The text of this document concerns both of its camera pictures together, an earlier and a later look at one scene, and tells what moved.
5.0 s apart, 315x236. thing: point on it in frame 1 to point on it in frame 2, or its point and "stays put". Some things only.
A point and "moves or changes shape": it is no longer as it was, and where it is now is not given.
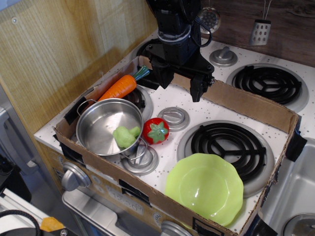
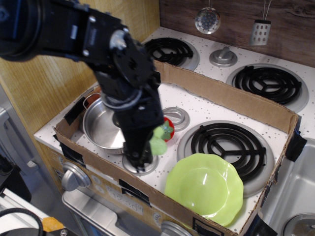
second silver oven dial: (170, 228) stays put
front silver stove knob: (143, 161) stays put
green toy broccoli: (125, 137) moves or changes shape
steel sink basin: (290, 207) stays put
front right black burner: (246, 150) stays put
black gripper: (185, 56) to (138, 111)
